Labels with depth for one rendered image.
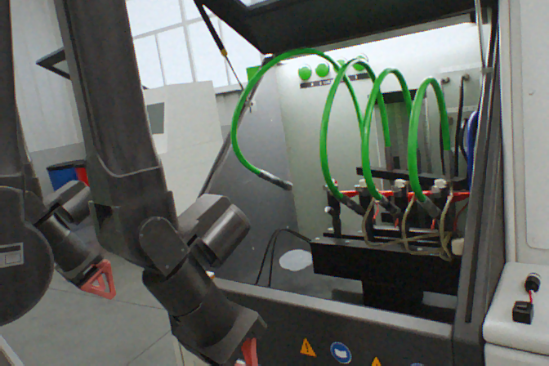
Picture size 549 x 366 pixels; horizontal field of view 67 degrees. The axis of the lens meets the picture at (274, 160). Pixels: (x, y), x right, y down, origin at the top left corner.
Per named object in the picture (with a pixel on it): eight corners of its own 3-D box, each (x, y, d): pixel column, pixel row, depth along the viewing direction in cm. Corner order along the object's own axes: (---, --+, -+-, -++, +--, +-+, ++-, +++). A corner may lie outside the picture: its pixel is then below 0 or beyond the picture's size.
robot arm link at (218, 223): (93, 225, 43) (131, 236, 37) (170, 156, 49) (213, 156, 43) (158, 297, 49) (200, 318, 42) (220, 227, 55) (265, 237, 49)
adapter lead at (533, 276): (531, 326, 55) (530, 311, 54) (511, 322, 56) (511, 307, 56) (542, 285, 64) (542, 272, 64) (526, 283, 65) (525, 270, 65)
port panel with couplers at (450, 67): (441, 180, 105) (430, 56, 101) (444, 177, 108) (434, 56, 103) (498, 180, 98) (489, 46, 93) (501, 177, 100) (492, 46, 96)
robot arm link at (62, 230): (16, 225, 74) (25, 229, 70) (49, 199, 78) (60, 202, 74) (42, 252, 77) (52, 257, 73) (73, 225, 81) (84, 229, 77)
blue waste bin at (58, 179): (49, 216, 638) (37, 168, 626) (83, 205, 689) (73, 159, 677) (73, 217, 607) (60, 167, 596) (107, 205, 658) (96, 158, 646)
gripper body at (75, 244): (86, 249, 85) (62, 223, 82) (107, 258, 78) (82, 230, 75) (59, 274, 82) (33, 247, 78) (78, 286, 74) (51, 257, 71)
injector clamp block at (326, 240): (318, 301, 99) (309, 240, 97) (336, 282, 107) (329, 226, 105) (472, 332, 79) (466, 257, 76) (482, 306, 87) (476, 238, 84)
